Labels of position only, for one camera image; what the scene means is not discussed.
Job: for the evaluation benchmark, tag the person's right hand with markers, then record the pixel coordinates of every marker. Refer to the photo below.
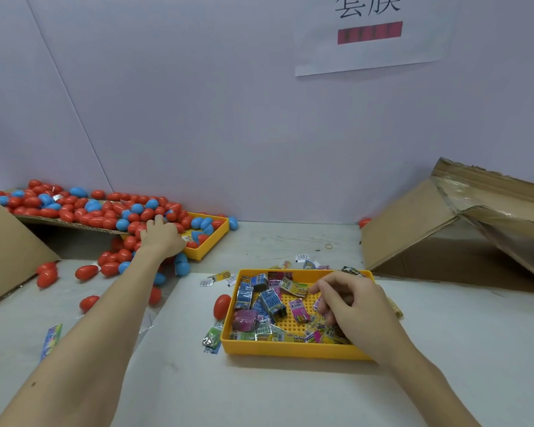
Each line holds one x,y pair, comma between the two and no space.
365,315

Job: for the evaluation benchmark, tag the person's left hand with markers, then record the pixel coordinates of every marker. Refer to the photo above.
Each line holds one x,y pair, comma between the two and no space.
162,238

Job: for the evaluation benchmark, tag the yellow label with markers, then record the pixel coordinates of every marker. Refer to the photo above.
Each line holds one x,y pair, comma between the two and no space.
396,308

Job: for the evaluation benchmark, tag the pile of plastic eggs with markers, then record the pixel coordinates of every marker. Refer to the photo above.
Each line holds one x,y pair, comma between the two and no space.
89,204

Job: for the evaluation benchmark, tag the person's left forearm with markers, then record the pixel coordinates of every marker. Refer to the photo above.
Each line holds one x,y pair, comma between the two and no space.
80,351

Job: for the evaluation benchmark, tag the yellow tray under eggs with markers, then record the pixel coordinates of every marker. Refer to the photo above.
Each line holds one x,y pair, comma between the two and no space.
215,235

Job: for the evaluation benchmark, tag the yellow plastic tray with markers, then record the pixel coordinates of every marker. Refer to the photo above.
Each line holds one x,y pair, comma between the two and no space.
276,349

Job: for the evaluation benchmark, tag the brown cardboard sheet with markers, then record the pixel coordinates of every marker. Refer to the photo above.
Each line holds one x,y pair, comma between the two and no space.
62,223

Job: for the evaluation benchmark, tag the torn flattened cardboard box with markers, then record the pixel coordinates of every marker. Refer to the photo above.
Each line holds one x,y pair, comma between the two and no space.
405,222

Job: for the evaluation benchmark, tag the clear bag with coloured label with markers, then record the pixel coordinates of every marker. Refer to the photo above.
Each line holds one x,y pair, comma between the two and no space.
51,340

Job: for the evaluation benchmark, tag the tall brown cardboard box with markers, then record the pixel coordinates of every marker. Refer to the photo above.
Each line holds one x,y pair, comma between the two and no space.
9,253

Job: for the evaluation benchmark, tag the white paper sign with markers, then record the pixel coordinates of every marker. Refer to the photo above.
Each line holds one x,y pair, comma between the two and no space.
378,49

